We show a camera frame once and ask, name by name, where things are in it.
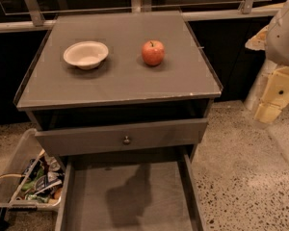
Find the snack packets in bin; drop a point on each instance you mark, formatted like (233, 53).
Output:
(42, 181)

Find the round metal drawer knob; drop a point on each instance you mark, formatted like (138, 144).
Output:
(126, 140)

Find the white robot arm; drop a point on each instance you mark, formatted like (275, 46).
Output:
(269, 94)

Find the grey top drawer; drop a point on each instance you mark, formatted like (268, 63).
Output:
(80, 141)

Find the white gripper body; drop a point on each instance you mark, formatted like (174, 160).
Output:
(283, 41)

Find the open grey middle drawer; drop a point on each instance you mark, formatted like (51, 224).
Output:
(135, 192)

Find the red apple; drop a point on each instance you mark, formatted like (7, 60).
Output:
(153, 52)

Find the clear plastic bin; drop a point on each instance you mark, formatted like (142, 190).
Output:
(28, 149)

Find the metal railing with glass panel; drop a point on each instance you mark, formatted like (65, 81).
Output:
(37, 15)

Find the grey drawer cabinet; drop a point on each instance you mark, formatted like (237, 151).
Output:
(123, 89)

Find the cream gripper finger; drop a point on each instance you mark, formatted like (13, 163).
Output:
(258, 41)
(275, 96)

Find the white paper bowl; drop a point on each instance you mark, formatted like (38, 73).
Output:
(86, 55)

